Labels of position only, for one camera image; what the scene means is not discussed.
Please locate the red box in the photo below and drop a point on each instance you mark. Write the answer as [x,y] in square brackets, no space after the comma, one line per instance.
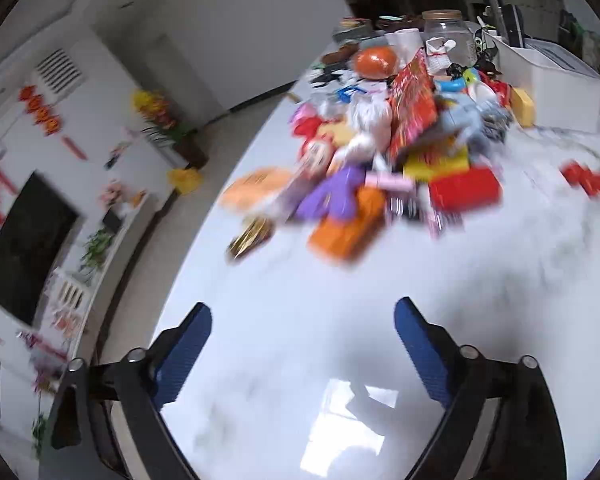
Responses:
[465,189]

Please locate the gold foil wrapper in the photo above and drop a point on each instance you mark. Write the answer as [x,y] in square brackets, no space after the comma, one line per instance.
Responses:
[251,239]

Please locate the white tissue roll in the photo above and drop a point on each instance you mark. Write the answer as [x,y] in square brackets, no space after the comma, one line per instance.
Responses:
[409,40]

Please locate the pink packet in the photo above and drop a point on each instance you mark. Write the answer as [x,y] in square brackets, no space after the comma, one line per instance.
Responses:
[389,181]

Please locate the pale orange flat packet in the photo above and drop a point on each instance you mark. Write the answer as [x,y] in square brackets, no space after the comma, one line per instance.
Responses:
[255,187]

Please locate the green potted plant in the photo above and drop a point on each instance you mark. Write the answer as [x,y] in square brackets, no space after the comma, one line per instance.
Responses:
[96,250]

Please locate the white television cabinet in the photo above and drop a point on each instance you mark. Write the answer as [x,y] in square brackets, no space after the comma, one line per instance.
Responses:
[75,305]

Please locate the orange round packet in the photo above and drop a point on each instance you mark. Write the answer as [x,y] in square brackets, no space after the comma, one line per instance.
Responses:
[376,62]

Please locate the white air vent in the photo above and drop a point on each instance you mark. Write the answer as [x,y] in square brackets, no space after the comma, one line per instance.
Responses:
[59,71]

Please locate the red printed snack bag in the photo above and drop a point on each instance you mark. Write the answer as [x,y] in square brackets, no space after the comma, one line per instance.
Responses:
[412,105]

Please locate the purple packet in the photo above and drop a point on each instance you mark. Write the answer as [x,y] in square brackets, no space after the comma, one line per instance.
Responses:
[332,192]

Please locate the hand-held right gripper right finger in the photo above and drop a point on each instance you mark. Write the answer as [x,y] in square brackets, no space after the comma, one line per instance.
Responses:
[422,347]

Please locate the yellow and red packet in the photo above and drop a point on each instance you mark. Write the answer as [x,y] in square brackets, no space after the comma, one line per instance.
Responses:
[437,162]

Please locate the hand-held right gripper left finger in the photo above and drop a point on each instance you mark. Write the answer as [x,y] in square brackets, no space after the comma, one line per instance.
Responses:
[182,355]

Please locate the dark monitor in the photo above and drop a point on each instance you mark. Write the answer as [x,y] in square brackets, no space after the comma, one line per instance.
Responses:
[507,15]

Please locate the white plastic bag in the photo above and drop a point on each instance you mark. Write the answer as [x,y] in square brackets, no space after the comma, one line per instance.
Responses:
[371,122]

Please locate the yellow plastic bag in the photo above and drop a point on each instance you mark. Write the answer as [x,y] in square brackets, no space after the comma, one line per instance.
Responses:
[185,180]

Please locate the glass jar with cork lid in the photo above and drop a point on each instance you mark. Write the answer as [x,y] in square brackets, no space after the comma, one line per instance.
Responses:
[447,35]

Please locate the small red toy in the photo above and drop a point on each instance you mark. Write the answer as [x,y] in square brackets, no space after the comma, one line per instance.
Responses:
[586,177]

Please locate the potted plant with yellow flowers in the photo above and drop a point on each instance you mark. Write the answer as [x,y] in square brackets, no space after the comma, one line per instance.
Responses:
[157,115]

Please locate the yellow block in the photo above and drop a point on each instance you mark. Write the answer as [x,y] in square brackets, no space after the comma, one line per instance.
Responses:
[523,106]

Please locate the black television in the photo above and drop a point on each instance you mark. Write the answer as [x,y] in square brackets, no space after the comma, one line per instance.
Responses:
[27,245]

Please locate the white storage box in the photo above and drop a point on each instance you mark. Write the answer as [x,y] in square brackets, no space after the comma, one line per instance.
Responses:
[550,85]

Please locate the red hanging wall decoration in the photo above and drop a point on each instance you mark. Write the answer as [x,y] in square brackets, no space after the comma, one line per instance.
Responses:
[45,112]

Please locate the orange snack packet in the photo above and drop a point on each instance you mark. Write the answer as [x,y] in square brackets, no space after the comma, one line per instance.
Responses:
[347,230]

